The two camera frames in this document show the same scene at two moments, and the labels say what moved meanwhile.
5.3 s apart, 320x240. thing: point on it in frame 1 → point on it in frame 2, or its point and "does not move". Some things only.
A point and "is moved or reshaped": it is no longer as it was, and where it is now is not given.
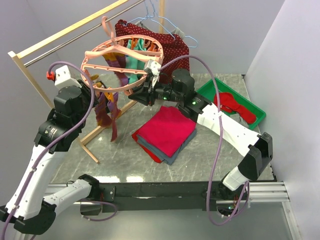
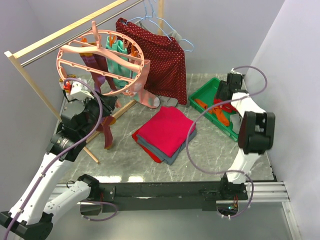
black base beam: (180, 196) does not move
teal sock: (133, 62) → (118, 67)
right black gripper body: (161, 92) → (222, 88)
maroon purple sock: (117, 60) → (99, 62)
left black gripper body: (87, 94) → (93, 107)
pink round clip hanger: (118, 62) is moved or reshaped
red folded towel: (134, 136) does not move
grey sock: (238, 118) does not move
